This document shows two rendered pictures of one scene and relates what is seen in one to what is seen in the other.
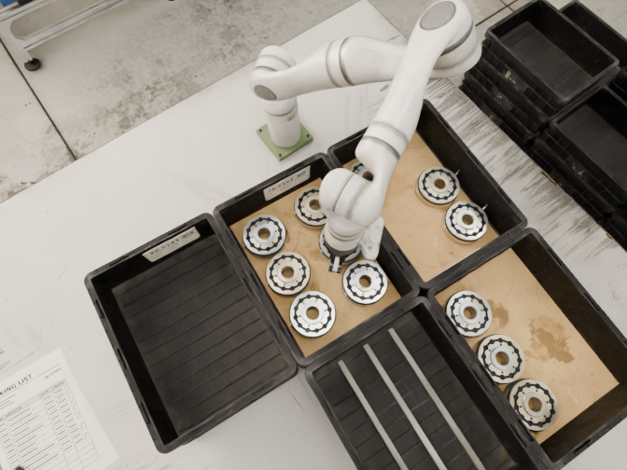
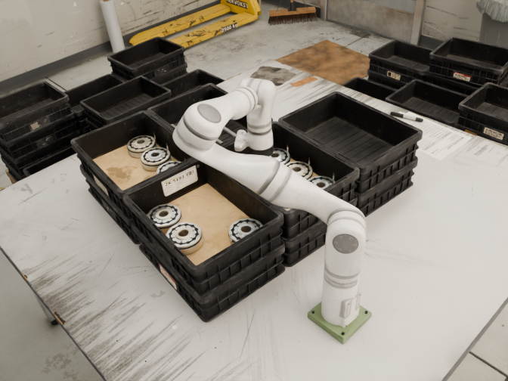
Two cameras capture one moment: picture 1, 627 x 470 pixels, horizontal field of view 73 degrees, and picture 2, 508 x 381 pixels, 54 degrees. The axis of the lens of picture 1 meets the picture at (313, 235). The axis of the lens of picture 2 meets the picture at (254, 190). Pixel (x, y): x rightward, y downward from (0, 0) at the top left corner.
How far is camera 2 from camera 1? 1.52 m
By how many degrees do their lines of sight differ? 70
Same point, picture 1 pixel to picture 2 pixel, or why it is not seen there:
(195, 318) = (351, 153)
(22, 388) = (447, 144)
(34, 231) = not seen: outside the picture
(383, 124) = (242, 91)
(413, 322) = not seen: hidden behind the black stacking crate
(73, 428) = not seen: hidden behind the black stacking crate
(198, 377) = (336, 134)
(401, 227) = (215, 214)
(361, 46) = (262, 158)
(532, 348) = (131, 169)
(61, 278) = (470, 189)
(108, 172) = (495, 258)
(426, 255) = (196, 201)
